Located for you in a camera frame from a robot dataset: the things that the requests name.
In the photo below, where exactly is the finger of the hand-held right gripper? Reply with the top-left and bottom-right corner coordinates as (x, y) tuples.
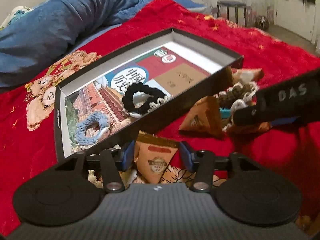
(233, 67), (320, 127)
(270, 116), (320, 128)

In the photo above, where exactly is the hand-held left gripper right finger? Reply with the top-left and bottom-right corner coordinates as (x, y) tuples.
(180, 141), (257, 193)

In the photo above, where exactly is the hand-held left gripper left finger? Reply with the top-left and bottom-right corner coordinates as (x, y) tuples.
(55, 141), (137, 193)

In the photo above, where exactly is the orange triangular snack packet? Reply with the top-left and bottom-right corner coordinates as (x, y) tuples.
(137, 140), (179, 184)
(179, 96), (225, 140)
(230, 67), (265, 87)

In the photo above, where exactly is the brown scrunchie with white lace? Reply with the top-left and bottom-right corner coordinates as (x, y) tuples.
(217, 81), (260, 132)

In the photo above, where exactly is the black cardboard box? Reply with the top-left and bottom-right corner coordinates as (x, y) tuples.
(53, 27), (245, 164)

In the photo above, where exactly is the orange web-patterned snack packet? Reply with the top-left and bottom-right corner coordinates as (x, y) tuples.
(160, 164), (227, 188)

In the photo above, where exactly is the red bear-printed blanket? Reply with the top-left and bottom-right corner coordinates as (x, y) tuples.
(0, 0), (320, 238)

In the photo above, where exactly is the blue knitted scrunchie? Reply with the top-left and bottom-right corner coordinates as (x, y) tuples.
(75, 111), (112, 147)

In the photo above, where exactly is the black scrunchie with white charm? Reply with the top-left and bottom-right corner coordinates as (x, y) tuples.
(122, 84), (173, 118)

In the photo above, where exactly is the printed textbook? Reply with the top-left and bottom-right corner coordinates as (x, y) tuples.
(64, 46), (211, 155)

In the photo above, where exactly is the striped ball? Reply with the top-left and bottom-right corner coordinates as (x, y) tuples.
(255, 15), (270, 30)

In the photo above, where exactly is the dark round stool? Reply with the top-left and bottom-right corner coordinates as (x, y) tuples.
(216, 0), (248, 27)

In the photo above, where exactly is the blue quilt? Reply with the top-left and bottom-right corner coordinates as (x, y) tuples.
(0, 0), (208, 88)

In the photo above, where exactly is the patterned pillow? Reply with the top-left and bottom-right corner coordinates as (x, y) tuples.
(0, 5), (34, 30)

